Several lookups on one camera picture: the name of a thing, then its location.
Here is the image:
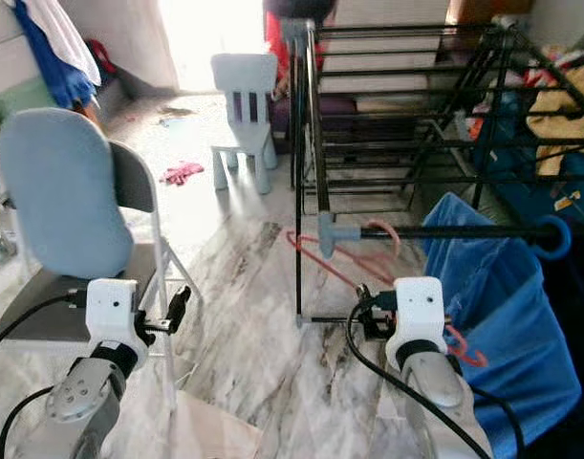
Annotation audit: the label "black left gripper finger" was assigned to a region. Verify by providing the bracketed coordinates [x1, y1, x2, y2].
[166, 284, 193, 337]

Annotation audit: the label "pink clothes hanger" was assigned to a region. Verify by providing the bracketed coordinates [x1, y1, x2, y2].
[284, 220, 488, 369]

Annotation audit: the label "blue clothes hanger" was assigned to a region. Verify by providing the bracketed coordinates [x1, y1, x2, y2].
[533, 215, 573, 261]

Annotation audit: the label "black drying rack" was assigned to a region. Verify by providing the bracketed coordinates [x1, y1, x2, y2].
[289, 19, 584, 326]

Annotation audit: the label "grey folding chair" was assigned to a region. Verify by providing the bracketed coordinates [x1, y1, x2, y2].
[0, 139, 202, 357]

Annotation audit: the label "pink cloth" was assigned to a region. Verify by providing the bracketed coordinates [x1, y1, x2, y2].
[160, 161, 205, 186]

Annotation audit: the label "blue shirt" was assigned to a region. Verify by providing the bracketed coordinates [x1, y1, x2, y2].
[421, 191, 584, 458]

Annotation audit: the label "blue cushion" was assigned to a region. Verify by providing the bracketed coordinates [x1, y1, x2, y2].
[0, 107, 137, 280]

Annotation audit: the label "light blue kid chair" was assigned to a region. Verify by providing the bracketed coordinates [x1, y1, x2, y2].
[210, 53, 281, 195]

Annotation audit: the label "blue laundry bag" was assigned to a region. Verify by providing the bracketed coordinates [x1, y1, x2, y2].
[473, 91, 560, 221]

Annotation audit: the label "red garment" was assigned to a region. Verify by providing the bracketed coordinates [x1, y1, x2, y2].
[263, 10, 307, 92]

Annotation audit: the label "green basket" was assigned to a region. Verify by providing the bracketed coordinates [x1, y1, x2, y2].
[0, 76, 58, 125]

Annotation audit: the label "blue hanging garment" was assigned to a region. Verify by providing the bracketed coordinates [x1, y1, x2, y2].
[12, 0, 97, 109]

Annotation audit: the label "mustard garment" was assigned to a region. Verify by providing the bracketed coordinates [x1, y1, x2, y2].
[526, 86, 584, 178]

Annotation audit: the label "white hanging garment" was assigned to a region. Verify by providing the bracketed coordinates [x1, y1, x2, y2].
[29, 0, 101, 85]

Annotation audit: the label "white storage drawers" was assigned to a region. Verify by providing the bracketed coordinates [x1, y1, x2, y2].
[0, 0, 34, 97]

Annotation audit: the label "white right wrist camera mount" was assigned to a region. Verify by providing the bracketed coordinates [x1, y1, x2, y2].
[385, 275, 447, 369]

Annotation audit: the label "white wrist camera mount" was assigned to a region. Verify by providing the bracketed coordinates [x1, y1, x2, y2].
[385, 275, 447, 369]
[86, 277, 147, 345]

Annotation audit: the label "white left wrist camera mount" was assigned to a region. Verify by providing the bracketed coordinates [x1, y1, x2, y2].
[86, 277, 147, 345]

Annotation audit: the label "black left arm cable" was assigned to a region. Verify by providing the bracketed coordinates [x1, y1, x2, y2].
[0, 384, 58, 459]
[0, 292, 90, 360]

